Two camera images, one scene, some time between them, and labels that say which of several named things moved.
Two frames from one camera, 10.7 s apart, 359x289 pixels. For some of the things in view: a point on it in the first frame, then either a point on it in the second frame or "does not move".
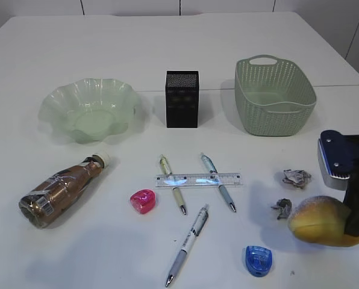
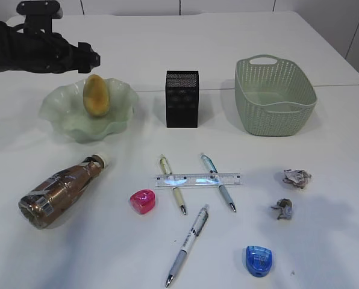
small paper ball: x=283 y=208 does not move
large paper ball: x=298 y=177 does not move
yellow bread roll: x=320 y=220 to x=96 y=96
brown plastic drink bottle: x=59 y=190 does not move
